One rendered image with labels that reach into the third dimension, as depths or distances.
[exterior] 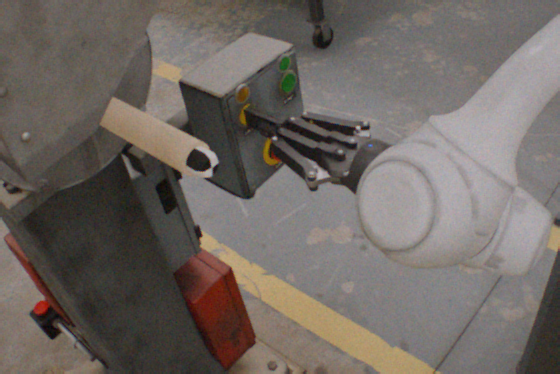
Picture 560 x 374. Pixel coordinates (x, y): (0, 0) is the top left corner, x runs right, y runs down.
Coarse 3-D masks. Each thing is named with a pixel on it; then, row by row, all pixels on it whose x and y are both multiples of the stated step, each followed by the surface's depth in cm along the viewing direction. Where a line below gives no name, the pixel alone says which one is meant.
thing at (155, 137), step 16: (112, 112) 56; (128, 112) 56; (144, 112) 56; (112, 128) 56; (128, 128) 55; (144, 128) 53; (160, 128) 53; (144, 144) 53; (160, 144) 52; (176, 144) 51; (192, 144) 50; (176, 160) 51; (192, 176) 52
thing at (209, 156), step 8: (192, 152) 50; (200, 152) 50; (208, 152) 50; (192, 160) 50; (200, 160) 50; (208, 160) 50; (216, 160) 51; (192, 168) 50; (200, 168) 50; (208, 168) 50; (216, 168) 51; (200, 176) 51; (208, 176) 51
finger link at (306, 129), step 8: (296, 120) 81; (304, 128) 80; (312, 128) 79; (320, 128) 79; (312, 136) 79; (320, 136) 78; (328, 136) 77; (336, 136) 77; (344, 136) 76; (344, 144) 76; (352, 144) 75
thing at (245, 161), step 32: (224, 64) 87; (256, 64) 86; (192, 96) 86; (224, 96) 81; (256, 96) 86; (288, 96) 92; (192, 128) 92; (224, 128) 85; (224, 160) 91; (256, 160) 92
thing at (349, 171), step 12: (336, 144) 76; (360, 144) 76; (372, 144) 71; (384, 144) 72; (324, 156) 75; (348, 156) 74; (360, 156) 71; (372, 156) 70; (324, 168) 75; (336, 168) 73; (348, 168) 73; (360, 168) 71; (336, 180) 74; (348, 180) 72
